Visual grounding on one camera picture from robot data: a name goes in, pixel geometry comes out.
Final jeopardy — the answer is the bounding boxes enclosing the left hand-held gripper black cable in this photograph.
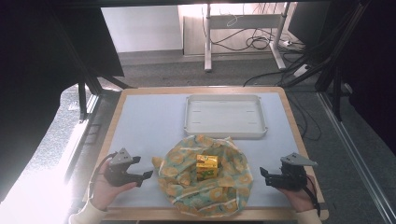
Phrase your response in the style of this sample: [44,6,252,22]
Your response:
[89,151,119,200]

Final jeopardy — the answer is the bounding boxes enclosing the person's left hand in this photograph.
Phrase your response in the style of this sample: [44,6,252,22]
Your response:
[89,161,138,212]

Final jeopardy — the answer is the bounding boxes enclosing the white power strip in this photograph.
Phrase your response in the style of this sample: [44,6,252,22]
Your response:
[292,63,310,78]

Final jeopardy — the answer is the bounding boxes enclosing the yellow drink carton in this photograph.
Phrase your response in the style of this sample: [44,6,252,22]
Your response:
[195,154,219,182]

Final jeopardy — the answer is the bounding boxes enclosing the pale blue table mat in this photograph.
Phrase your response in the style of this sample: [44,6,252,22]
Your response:
[107,91,308,209]

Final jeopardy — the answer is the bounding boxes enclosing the white plastic tray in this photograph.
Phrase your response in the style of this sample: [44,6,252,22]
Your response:
[183,94,269,140]

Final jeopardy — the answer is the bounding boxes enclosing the dark curtain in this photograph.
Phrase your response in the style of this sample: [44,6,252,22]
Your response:
[337,0,396,157]
[0,6,125,203]

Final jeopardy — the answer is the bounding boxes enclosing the green yellow patterned cloth bag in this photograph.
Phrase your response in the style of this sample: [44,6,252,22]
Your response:
[151,133,254,218]

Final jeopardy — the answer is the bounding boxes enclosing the black metal stand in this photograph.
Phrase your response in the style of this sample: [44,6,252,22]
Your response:
[54,12,134,123]
[281,0,372,122]

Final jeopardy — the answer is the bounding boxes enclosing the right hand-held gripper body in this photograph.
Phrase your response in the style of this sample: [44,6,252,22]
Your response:
[270,151,318,192]

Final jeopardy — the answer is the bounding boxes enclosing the white board panel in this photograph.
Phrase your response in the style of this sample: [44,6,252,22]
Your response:
[100,5,183,53]

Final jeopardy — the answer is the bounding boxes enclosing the hand-held gripper black cable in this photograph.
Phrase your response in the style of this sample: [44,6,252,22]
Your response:
[305,175,322,217]
[89,151,119,200]

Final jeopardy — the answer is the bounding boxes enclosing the person's right hand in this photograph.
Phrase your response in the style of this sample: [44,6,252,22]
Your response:
[276,175,316,213]

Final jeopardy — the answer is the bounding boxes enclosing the black floor cables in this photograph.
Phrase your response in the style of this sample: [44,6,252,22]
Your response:
[202,3,325,142]

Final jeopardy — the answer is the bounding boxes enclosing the aluminium floor rail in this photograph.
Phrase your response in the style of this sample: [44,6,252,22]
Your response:
[317,91,396,224]

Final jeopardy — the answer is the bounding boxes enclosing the right hand-held gripper black cable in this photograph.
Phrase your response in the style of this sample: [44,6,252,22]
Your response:
[305,175,322,217]

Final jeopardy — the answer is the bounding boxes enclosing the white desk frame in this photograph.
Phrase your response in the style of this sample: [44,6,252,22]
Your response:
[203,2,292,73]

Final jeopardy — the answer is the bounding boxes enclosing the black monitor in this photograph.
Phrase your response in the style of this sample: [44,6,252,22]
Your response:
[287,1,332,49]

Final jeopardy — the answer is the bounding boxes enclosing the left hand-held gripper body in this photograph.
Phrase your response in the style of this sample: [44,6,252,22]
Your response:
[104,147,142,188]

